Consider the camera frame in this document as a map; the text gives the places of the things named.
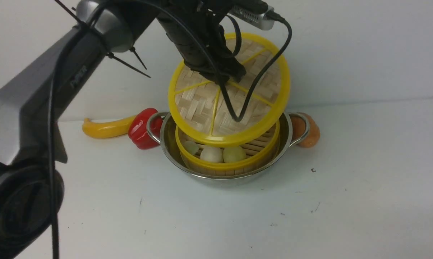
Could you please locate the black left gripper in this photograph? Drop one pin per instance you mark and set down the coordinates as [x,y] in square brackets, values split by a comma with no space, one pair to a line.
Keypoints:
[188,21]

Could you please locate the yellow bamboo steamer lid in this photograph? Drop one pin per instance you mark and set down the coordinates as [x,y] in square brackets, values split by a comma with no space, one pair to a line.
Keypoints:
[197,106]

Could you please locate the yellow bamboo steamer basket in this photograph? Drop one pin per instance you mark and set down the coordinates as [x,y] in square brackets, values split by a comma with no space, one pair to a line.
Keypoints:
[259,152]

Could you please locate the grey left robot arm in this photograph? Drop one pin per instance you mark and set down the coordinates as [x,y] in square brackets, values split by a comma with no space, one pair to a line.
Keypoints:
[31,189]

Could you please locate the stainless steel pot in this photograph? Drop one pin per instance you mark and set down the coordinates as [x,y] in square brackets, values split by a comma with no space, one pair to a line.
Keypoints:
[170,148]

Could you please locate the red bell pepper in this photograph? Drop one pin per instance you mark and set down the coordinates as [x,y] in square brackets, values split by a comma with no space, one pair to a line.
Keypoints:
[138,133]

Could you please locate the green dumpling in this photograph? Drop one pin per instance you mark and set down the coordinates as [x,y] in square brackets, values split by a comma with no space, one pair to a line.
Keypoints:
[191,147]

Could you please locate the white round bun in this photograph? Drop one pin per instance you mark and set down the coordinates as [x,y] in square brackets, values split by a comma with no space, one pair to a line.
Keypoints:
[212,154]

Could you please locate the yellow round bun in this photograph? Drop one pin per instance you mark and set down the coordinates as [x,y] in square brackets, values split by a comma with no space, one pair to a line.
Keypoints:
[233,154]

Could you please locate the yellow banana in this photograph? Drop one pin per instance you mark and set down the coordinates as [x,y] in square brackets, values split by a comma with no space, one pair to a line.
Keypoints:
[107,130]

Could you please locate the orange brown potato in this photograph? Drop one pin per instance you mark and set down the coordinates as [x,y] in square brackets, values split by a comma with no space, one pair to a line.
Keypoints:
[298,127]

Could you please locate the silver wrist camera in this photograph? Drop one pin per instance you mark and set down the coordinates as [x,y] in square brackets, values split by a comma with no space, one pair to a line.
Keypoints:
[256,18]

